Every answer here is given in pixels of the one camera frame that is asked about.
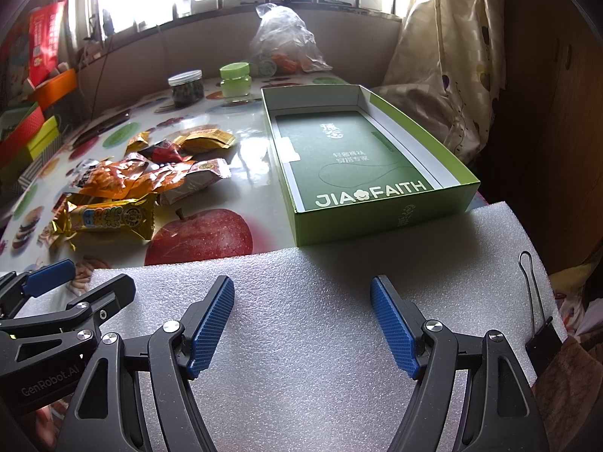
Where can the white foam sheet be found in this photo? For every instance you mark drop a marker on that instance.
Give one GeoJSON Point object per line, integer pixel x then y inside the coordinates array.
{"type": "Point", "coordinates": [302, 364]}

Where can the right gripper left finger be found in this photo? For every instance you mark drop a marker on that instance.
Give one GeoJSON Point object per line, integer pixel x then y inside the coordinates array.
{"type": "Point", "coordinates": [106, 412]}

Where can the yellow green box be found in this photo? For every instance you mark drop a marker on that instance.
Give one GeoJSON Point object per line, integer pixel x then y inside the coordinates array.
{"type": "Point", "coordinates": [22, 159]}

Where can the gold peanut crisp candy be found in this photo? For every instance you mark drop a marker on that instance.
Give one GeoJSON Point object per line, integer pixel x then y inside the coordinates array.
{"type": "Point", "coordinates": [204, 140]}
{"type": "Point", "coordinates": [139, 142]}

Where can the red black snack packet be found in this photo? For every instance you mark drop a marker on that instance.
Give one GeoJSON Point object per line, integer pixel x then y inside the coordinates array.
{"type": "Point", "coordinates": [164, 152]}

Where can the beige patterned curtain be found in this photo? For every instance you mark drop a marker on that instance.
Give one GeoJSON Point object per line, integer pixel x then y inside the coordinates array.
{"type": "Point", "coordinates": [448, 69]}

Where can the red snack bag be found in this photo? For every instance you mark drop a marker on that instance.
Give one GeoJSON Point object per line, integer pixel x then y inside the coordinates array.
{"type": "Point", "coordinates": [44, 33]}

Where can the red corrugated box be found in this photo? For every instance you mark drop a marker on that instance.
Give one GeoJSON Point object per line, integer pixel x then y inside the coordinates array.
{"type": "Point", "coordinates": [31, 120]}

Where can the green cardboard box tray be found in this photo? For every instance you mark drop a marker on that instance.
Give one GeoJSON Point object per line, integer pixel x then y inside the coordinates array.
{"type": "Point", "coordinates": [351, 164]}

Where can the gold rice bar snack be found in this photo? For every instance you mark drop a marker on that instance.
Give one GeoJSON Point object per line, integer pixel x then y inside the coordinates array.
{"type": "Point", "coordinates": [79, 214]}

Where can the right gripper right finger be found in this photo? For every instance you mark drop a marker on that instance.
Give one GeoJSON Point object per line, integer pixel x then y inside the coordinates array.
{"type": "Point", "coordinates": [499, 410]}

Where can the orange storage box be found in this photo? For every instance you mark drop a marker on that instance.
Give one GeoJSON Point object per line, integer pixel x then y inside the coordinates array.
{"type": "Point", "coordinates": [54, 89]}

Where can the clear plastic bag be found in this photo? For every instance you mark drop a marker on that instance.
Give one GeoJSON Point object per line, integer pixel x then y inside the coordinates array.
{"type": "Point", "coordinates": [284, 39]}

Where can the black smartphone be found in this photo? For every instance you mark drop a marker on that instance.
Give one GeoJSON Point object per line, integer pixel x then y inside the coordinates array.
{"type": "Point", "coordinates": [103, 126]}

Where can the dark jar white lid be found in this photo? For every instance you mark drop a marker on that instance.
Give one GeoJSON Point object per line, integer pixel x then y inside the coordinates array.
{"type": "Point", "coordinates": [187, 87]}

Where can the black binder clip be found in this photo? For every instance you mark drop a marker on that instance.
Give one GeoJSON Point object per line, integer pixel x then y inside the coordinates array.
{"type": "Point", "coordinates": [544, 343]}

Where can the orange long snack bar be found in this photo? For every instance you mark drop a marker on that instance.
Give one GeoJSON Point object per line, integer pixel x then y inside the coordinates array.
{"type": "Point", "coordinates": [133, 179]}

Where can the green glass jar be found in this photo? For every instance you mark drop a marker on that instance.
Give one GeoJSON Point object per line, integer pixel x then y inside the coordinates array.
{"type": "Point", "coordinates": [235, 79]}

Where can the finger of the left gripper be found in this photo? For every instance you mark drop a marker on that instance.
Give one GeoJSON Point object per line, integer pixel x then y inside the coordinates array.
{"type": "Point", "coordinates": [16, 289]}
{"type": "Point", "coordinates": [88, 311]}

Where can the white orange konjac snack packet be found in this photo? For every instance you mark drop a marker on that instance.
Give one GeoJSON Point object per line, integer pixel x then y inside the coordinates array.
{"type": "Point", "coordinates": [200, 176]}

